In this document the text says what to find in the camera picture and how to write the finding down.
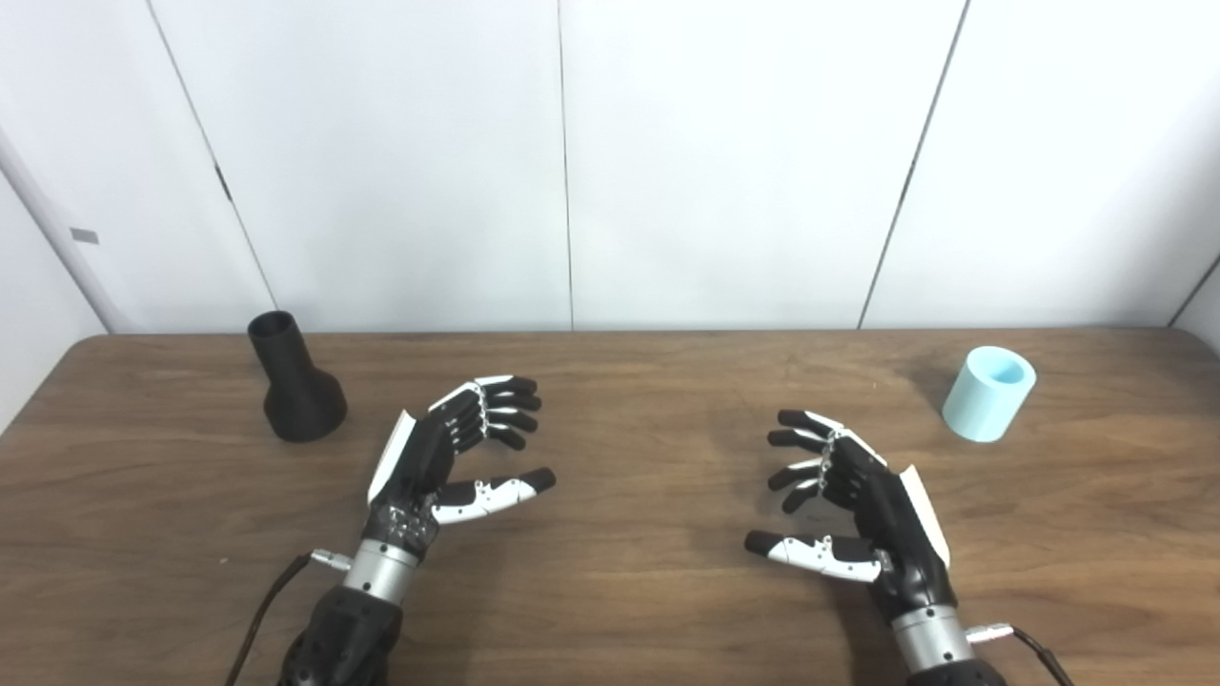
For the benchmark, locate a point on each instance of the black and white left hand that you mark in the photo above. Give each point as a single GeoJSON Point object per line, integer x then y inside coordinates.
{"type": "Point", "coordinates": [410, 481]}

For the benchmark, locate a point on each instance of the black and white right hand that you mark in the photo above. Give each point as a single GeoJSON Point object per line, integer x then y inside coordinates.
{"type": "Point", "coordinates": [891, 519]}

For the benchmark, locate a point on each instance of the black flared nozzle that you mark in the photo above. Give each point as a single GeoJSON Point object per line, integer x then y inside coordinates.
{"type": "Point", "coordinates": [300, 395]}

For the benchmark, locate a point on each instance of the black wall panel hinge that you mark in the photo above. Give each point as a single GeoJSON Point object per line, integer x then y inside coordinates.
{"type": "Point", "coordinates": [224, 183]}

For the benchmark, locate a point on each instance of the small gray wall tag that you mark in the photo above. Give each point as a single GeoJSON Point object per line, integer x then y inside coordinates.
{"type": "Point", "coordinates": [84, 235]}

